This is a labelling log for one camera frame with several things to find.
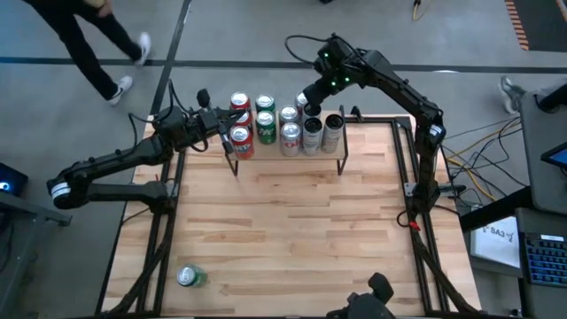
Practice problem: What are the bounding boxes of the tablet with blue screen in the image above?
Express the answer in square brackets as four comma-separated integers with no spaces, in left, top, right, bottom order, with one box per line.
[540,141,567,169]

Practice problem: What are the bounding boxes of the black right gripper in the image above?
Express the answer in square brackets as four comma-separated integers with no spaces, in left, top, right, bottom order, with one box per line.
[303,35,377,113]

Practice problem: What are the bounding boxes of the backlit black keyboard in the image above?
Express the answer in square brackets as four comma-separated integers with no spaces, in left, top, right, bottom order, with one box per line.
[521,232,567,288]

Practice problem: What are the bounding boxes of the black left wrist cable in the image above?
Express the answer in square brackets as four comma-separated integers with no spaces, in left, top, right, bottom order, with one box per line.
[128,79,209,154]

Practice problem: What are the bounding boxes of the yellow floor cable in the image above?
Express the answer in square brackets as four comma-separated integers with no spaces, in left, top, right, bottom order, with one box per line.
[442,127,522,203]

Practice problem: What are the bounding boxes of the wooden shelf black metal legs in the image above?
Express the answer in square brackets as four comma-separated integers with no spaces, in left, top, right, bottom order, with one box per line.
[224,105,350,177]

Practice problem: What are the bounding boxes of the black cable connector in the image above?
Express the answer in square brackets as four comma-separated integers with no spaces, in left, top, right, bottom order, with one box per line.
[438,183,467,197]

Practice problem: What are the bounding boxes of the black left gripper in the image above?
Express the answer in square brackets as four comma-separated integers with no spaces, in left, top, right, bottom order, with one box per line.
[194,88,247,155]

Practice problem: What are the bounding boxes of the grey desk panel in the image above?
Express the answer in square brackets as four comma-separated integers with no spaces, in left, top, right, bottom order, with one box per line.
[517,94,567,217]

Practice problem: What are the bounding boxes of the grey metal side table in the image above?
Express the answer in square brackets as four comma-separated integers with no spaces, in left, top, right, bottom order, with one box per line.
[0,190,74,319]

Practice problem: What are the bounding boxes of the white paper sign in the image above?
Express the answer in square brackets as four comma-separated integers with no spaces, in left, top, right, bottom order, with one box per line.
[469,217,523,269]

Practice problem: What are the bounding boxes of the black floor cable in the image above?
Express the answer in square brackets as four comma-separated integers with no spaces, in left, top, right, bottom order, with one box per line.
[438,115,524,187]

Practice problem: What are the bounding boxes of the green Sprite can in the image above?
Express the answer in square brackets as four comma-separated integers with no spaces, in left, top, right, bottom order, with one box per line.
[255,110,278,145]
[254,93,276,113]
[175,263,208,289]

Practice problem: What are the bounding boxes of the black aluminium frame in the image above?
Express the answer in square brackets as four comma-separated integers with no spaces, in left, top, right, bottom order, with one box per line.
[95,105,484,318]

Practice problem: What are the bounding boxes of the black mat orange striped edge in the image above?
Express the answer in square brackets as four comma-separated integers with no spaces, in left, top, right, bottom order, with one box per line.
[503,0,567,52]

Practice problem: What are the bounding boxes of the black desk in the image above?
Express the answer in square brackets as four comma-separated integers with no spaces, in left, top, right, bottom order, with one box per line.
[459,185,567,319]

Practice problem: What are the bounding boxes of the black device with blue light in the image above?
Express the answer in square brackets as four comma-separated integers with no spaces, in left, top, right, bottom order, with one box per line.
[0,162,29,198]

